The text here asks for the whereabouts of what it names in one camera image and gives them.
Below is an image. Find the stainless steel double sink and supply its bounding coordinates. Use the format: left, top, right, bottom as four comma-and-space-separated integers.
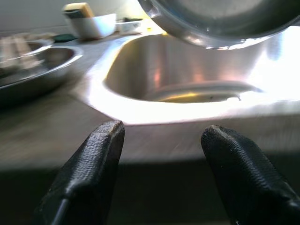
78, 27, 300, 165

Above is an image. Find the green scouring pad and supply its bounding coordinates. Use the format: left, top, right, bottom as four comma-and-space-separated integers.
53, 34, 77, 44

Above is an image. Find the small white dish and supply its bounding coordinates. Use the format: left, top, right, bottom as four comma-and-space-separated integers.
116, 18, 144, 36

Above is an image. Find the beige dish rag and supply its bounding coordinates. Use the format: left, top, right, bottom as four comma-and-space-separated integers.
0, 31, 57, 47

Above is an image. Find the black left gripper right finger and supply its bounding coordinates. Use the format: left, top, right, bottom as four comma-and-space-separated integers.
201, 124, 300, 225

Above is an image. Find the shallow stainless steel plate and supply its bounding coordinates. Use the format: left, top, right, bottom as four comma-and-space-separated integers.
0, 45, 84, 104

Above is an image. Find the small stainless steel bowl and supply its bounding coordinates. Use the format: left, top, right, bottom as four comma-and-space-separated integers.
137, 0, 300, 50

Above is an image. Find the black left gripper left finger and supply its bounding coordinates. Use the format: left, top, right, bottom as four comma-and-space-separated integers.
35, 120, 126, 225

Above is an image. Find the yellow dish sponge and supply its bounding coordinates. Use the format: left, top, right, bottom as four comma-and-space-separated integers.
62, 2, 95, 19

